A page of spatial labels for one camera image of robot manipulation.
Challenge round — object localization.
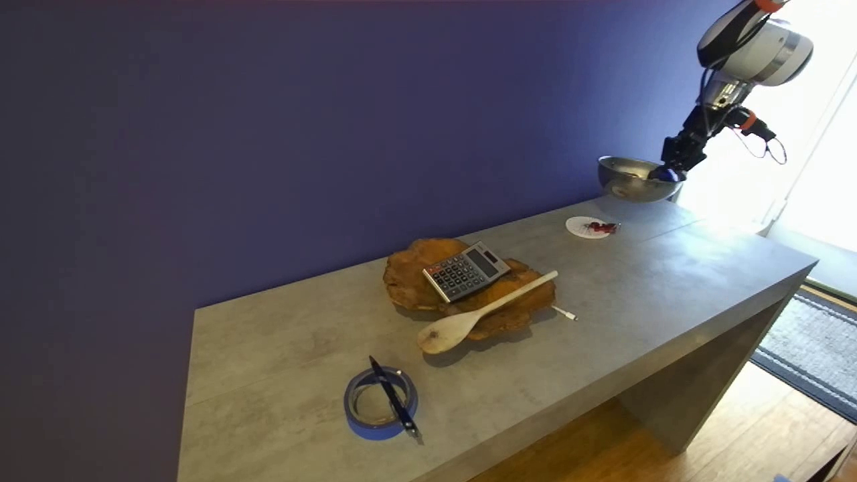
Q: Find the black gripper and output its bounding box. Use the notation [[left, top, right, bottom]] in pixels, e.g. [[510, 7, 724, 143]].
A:
[[661, 104, 775, 177]]

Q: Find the silver metal bowl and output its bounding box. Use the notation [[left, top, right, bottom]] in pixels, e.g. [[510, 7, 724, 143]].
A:
[[597, 156, 681, 201]]

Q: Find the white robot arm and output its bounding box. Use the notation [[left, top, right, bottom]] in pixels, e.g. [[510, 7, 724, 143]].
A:
[[661, 0, 814, 179]]

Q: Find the small white dish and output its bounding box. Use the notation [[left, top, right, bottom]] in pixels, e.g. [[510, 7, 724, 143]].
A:
[[565, 217, 618, 241]]

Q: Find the grey floor mat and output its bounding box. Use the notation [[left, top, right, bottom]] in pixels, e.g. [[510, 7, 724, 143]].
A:
[[754, 288, 857, 423]]

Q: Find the grey calculator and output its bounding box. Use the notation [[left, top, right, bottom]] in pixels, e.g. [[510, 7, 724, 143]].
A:
[[424, 245, 510, 304]]

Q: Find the wooden spoon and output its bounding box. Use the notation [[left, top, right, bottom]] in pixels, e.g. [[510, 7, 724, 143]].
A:
[[419, 270, 557, 355]]

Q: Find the brown wooden slab board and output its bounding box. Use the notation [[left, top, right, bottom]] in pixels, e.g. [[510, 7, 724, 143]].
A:
[[383, 238, 554, 343]]

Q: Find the black pen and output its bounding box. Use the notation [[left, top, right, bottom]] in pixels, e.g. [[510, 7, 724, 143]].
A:
[[371, 356, 424, 444]]

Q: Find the blue tape roll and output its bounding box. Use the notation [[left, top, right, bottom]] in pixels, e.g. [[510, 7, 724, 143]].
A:
[[343, 368, 419, 442]]

